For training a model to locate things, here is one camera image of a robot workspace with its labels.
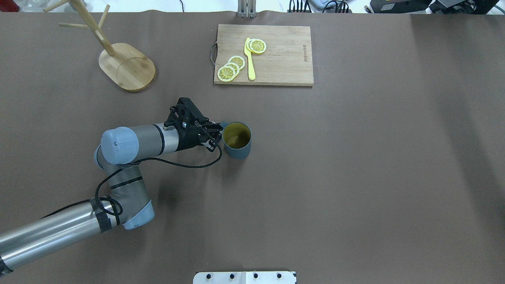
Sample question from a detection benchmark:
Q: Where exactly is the dark teal mug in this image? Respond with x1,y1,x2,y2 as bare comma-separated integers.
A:
219,121,251,159

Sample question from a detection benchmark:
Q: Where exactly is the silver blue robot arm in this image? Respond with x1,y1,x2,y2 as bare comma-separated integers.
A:
1,120,223,276

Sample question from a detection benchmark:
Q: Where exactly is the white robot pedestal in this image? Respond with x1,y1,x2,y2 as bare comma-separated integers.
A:
193,271,297,284

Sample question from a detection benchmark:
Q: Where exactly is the lemon slice top stack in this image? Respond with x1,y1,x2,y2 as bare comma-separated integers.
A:
228,56,246,70

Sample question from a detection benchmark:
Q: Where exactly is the bamboo cutting board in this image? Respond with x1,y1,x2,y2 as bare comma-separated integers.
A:
213,24,314,87

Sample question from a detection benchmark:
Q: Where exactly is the aluminium frame post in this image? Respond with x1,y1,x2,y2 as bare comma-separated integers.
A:
237,0,257,19

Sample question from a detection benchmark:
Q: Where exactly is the lemon slice under single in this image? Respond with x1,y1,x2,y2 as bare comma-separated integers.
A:
245,38,253,53

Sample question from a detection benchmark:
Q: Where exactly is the lemon slice stack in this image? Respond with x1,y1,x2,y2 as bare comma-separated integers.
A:
225,62,241,74
228,56,246,70

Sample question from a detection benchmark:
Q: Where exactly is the yellow plastic knife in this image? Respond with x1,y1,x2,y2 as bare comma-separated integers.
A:
243,38,256,81

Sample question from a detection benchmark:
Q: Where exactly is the lemon slice single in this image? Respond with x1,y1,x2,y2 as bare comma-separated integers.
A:
250,38,267,54

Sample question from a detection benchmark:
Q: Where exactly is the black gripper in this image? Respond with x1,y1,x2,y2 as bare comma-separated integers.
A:
174,120,227,152

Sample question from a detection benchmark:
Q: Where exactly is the wooden cup storage rack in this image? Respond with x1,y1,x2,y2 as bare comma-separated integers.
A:
43,0,157,92

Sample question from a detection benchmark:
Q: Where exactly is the lemon slice middle stack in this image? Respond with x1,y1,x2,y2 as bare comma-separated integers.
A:
225,62,241,74

